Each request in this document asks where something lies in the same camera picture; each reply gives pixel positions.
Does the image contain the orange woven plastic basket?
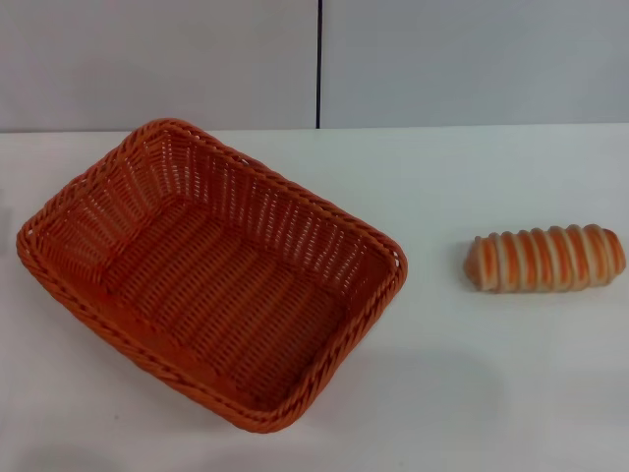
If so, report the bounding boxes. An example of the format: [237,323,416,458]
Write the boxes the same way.
[15,116,409,434]

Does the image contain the striped twisted bread loaf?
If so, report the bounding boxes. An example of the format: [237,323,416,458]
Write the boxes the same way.
[464,223,628,295]

